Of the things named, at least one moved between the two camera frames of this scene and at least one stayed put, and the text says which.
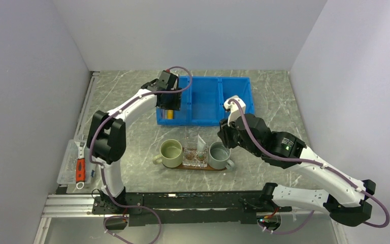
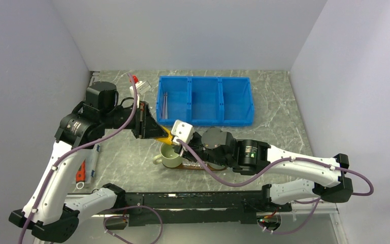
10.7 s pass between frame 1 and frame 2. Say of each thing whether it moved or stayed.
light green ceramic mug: stayed
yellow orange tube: moved
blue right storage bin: stayed
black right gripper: moved
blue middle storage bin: stayed
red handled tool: stayed
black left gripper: moved
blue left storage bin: stayed
